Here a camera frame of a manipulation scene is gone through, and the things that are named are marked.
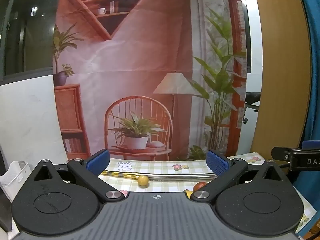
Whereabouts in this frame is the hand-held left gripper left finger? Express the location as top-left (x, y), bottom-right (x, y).
top-left (32, 149), bottom-right (125, 203)

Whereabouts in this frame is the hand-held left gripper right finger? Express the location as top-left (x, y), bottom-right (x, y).
top-left (191, 149), bottom-right (287, 202)

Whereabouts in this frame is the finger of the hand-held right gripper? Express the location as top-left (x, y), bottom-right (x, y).
top-left (302, 140), bottom-right (320, 150)
top-left (271, 147), bottom-right (300, 160)

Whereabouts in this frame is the red apple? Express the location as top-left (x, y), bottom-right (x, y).
top-left (193, 181), bottom-right (208, 192)

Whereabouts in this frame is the metal rod with gold end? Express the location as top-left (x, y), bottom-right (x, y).
top-left (102, 170), bottom-right (217, 181)

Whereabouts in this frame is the checked rabbit print tablecloth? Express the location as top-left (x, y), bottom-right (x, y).
top-left (66, 152), bottom-right (317, 233)

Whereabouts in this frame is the black office chair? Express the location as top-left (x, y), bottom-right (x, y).
top-left (242, 92), bottom-right (262, 125)

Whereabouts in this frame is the wooden board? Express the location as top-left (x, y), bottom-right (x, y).
top-left (250, 0), bottom-right (313, 161)

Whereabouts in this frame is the white slotted basket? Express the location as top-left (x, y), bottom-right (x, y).
top-left (0, 161), bottom-right (29, 202)

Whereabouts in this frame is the blue curtain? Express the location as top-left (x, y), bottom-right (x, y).
top-left (295, 0), bottom-right (320, 236)

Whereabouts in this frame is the dark grey object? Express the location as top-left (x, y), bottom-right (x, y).
top-left (0, 144), bottom-right (13, 232)

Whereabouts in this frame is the dark window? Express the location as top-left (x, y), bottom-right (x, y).
top-left (0, 0), bottom-right (63, 81)

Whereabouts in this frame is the printed room scene wall poster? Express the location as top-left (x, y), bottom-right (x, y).
top-left (54, 0), bottom-right (252, 161)

